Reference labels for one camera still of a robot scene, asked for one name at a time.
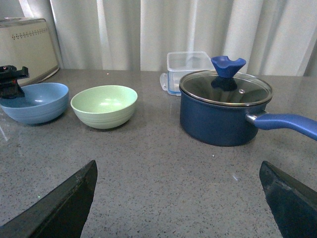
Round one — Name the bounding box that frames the glass lid with blue knob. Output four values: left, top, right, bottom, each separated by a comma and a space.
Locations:
179, 56, 272, 107

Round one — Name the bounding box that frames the blue bowl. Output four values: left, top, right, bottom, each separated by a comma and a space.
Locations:
0, 82, 69, 124

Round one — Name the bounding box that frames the green bowl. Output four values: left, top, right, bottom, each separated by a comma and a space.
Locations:
70, 85, 138, 129

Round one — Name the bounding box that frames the dark blue saucepan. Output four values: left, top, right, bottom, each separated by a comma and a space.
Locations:
180, 93, 317, 146

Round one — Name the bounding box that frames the cream toaster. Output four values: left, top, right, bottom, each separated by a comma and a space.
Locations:
0, 17, 59, 86

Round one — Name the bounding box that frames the clear plastic food container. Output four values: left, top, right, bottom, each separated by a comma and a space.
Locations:
159, 51, 214, 96

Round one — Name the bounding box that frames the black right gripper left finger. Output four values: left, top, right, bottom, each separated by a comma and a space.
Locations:
0, 160, 98, 238

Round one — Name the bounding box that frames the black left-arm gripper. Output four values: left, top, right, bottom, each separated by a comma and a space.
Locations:
0, 65, 29, 99

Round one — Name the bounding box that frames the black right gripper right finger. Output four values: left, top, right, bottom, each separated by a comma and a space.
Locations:
259, 161, 317, 238

